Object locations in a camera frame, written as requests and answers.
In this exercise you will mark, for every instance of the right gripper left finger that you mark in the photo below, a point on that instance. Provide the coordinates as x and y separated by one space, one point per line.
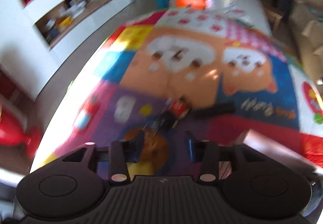
122 152

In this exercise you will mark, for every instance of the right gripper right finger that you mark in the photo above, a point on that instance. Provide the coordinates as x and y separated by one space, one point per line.
204 152

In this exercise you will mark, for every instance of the red black toy figure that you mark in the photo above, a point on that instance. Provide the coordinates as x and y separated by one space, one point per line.
169 117

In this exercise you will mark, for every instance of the black remote stick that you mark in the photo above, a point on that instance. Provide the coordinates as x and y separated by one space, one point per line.
215 110

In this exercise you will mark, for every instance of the beige sofa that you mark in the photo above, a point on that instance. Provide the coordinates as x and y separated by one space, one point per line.
305 22

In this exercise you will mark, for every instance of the colourful cartoon play mat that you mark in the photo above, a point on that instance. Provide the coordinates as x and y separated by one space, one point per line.
151 62

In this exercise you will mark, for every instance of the white tv cabinet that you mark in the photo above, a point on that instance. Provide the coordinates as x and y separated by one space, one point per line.
37 37

